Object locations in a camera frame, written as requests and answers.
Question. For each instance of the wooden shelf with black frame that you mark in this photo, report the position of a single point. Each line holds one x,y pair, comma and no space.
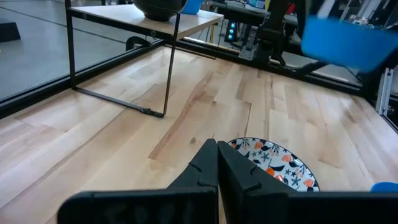
130,18

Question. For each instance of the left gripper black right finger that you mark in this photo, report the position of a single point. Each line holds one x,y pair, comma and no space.
267,207

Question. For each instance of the black clamp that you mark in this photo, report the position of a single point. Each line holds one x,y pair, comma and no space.
136,42

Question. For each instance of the floral patterned mini bowl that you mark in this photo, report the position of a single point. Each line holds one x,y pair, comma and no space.
280,161
160,11

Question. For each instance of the blue plastic mini bowl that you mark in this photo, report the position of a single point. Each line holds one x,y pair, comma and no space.
385,187
191,6
342,43

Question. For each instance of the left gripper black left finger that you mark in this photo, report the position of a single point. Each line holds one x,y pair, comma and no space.
174,207

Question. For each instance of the silver aluminium extrusion piece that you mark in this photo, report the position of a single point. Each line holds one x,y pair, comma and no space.
384,90

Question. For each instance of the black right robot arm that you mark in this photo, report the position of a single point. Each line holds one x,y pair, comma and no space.
270,31

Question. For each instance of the black box with cyan lights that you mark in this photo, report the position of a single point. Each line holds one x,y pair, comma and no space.
230,31

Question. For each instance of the black wedge block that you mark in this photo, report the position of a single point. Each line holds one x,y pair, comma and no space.
9,31

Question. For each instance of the black metal rig frame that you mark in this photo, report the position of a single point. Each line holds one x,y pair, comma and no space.
31,99

